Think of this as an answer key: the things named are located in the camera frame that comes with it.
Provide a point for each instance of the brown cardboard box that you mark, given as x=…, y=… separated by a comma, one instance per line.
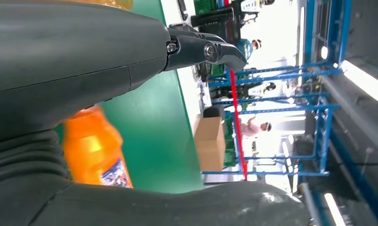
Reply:
x=209, y=143

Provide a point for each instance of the red pole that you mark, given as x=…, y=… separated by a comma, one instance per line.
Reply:
x=237, y=118

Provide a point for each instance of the black smartphone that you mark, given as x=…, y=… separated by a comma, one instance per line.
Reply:
x=182, y=9

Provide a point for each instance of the white table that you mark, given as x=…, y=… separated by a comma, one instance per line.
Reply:
x=192, y=90

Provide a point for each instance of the ceiling strip light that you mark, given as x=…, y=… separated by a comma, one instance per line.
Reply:
x=363, y=79
x=335, y=210

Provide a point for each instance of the blue metal shelving rack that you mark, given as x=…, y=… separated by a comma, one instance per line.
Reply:
x=324, y=131

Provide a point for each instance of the green plastic crate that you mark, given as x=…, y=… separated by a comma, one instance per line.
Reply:
x=230, y=156
x=206, y=6

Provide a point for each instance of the green table board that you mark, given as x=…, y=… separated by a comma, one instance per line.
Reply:
x=157, y=131

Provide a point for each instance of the person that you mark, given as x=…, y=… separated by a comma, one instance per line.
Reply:
x=246, y=48
x=263, y=89
x=251, y=128

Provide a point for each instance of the yellow tape patch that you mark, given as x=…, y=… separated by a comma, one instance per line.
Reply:
x=114, y=3

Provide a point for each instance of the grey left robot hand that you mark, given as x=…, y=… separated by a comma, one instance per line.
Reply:
x=67, y=53

